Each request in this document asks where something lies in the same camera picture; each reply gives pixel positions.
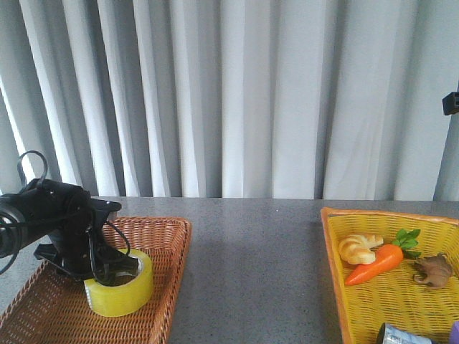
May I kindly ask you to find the yellow clear tape roll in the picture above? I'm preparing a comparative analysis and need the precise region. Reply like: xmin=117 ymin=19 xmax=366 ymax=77
xmin=84 ymin=249 xmax=154 ymax=317

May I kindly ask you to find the toy croissant bread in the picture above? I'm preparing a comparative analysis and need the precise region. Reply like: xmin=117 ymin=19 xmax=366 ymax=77
xmin=338 ymin=234 xmax=384 ymax=265

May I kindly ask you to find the purple foam block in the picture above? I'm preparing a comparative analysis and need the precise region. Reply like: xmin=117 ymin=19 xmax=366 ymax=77
xmin=448 ymin=321 xmax=459 ymax=344

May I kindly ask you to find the brown toy animal figure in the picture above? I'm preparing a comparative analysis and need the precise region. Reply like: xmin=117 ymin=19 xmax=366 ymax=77
xmin=413 ymin=253 xmax=453 ymax=289

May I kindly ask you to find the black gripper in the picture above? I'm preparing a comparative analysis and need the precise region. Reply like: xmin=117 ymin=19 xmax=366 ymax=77
xmin=23 ymin=178 xmax=140 ymax=287

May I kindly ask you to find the blue white label can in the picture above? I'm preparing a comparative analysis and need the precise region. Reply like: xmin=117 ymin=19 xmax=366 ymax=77
xmin=376 ymin=322 xmax=435 ymax=344

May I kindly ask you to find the orange toy carrot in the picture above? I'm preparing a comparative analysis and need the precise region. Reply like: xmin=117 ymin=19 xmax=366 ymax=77
xmin=344 ymin=229 xmax=421 ymax=286

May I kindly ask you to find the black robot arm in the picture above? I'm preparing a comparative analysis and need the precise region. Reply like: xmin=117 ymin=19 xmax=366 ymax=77
xmin=1 ymin=178 xmax=140 ymax=286

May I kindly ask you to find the brown wicker basket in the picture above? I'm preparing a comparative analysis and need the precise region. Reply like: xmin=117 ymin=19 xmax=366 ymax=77
xmin=1 ymin=217 xmax=191 ymax=343

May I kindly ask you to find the grey white curtain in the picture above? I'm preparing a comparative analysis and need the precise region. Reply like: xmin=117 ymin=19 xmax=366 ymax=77
xmin=1 ymin=1 xmax=458 ymax=201

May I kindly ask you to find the yellow woven plastic basket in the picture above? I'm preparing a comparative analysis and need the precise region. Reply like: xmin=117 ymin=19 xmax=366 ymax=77
xmin=321 ymin=208 xmax=458 ymax=343

